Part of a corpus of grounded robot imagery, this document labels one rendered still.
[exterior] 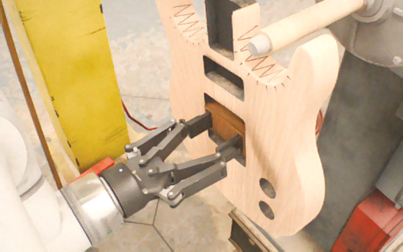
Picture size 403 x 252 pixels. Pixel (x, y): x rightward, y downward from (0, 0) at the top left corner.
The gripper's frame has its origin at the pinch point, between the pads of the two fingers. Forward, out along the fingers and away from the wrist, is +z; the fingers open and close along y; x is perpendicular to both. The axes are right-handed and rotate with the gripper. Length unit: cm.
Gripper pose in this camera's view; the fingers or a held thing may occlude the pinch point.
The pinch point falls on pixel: (222, 131)
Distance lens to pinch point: 64.3
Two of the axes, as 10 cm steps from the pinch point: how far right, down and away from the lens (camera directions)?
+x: -0.9, -7.5, -6.5
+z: 7.9, -4.5, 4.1
